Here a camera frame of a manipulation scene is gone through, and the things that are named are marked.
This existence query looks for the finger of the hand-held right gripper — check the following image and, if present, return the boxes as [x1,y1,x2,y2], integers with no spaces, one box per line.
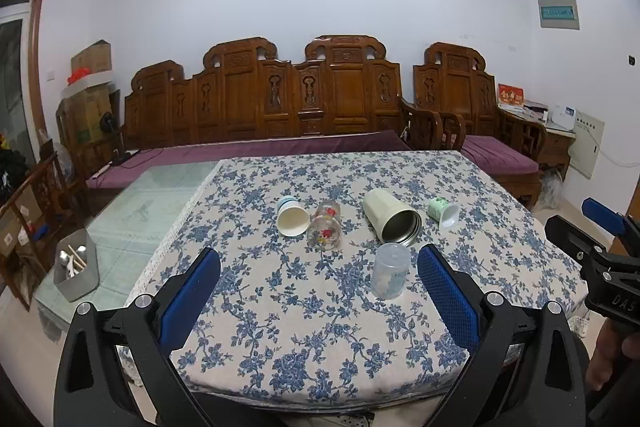
[581,198,640,240]
[545,216,608,265]

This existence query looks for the red box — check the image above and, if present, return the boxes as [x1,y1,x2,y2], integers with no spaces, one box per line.
[497,84,527,108]

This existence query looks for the cream steel tumbler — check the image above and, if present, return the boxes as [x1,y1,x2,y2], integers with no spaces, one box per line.
[362,188,423,245]

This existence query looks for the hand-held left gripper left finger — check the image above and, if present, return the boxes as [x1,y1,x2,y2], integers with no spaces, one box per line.
[54,247,222,427]

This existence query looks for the white paper cup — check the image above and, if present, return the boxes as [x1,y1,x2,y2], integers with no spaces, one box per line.
[277,196,311,238]

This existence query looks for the purple armchair cushion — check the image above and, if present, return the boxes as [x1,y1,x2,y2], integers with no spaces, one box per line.
[460,136,541,180]

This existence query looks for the clear plastic bag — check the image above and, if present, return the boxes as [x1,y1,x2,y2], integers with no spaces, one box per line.
[540,168,567,210]

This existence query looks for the blue floral tablecloth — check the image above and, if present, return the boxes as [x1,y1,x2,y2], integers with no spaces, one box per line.
[125,150,586,413]

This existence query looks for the metal utensil container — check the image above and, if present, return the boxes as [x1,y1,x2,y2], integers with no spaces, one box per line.
[53,228,101,303]

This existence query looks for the large cardboard box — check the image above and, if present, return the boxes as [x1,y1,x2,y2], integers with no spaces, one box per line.
[59,82,115,145]

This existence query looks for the wooden side table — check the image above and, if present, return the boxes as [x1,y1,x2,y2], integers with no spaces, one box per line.
[539,127,577,182]

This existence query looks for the carved wooden sofa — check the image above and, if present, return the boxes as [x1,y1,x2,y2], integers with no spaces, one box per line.
[120,36,418,168]

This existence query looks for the small green cup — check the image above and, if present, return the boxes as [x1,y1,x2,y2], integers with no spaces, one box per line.
[427,198,460,229]

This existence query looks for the wooden side chair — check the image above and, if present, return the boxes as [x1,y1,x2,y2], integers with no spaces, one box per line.
[0,151,73,310]

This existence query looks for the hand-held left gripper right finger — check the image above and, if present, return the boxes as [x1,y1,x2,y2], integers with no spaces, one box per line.
[417,243,588,427]

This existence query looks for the clear plastic cup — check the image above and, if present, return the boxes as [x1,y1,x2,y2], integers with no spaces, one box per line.
[370,242,411,300]

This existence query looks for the white desk device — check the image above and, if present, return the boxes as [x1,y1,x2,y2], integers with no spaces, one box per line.
[546,105,581,130]

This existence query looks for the small black fan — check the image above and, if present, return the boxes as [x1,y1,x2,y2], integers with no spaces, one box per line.
[97,112,128,166]

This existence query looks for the white electrical cabinet door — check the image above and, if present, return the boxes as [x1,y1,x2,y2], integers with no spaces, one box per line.
[569,109,606,180]

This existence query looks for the small cardboard box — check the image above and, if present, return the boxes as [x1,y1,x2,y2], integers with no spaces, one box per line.
[70,40,112,78]

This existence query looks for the glass cup with red print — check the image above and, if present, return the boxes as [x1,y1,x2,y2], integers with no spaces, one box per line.
[306,201,343,252]

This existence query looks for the grey wall panel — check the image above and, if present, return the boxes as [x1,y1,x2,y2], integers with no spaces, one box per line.
[537,0,581,30]

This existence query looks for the person's right hand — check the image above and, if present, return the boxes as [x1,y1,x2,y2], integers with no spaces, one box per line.
[585,321,640,393]

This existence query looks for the long purple sofa cushion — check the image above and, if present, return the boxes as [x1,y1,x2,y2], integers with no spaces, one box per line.
[86,130,413,192]

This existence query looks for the carved wooden armchair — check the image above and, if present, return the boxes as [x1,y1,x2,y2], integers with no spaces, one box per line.
[400,42,549,208]

